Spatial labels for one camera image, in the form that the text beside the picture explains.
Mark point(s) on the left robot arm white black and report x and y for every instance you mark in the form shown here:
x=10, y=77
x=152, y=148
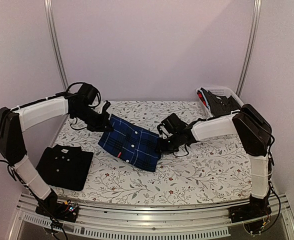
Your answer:
x=13, y=123

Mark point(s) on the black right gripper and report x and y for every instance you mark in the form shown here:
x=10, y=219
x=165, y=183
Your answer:
x=162, y=149

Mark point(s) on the aluminium frame post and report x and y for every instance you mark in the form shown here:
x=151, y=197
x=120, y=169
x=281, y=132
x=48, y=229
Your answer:
x=48, y=6
x=250, y=46

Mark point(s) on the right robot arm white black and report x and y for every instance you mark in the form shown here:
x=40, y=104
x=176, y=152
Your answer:
x=254, y=132

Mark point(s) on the left aluminium frame post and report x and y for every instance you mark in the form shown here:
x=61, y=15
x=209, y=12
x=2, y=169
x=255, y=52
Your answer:
x=48, y=6

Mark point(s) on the aluminium front rail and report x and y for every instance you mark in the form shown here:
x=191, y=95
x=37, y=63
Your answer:
x=111, y=221

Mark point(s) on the right aluminium frame post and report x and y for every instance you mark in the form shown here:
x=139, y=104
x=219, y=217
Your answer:
x=250, y=46

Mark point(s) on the black polo shirt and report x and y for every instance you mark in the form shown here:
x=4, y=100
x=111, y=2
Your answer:
x=65, y=167

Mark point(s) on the floral patterned table mat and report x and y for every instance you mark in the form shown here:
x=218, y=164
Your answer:
x=215, y=169

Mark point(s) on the blue plaid long sleeve shirt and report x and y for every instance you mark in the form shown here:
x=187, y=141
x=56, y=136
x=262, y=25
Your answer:
x=132, y=144

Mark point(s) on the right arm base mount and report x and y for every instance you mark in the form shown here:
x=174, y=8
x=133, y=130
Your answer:
x=254, y=218

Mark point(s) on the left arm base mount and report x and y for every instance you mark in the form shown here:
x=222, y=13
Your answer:
x=66, y=211

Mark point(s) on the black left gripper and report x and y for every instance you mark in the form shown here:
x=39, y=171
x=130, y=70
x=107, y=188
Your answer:
x=100, y=127

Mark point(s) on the dark striped shirt in basket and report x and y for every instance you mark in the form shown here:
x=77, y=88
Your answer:
x=220, y=105

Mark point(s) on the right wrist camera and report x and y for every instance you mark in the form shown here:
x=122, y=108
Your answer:
x=162, y=131

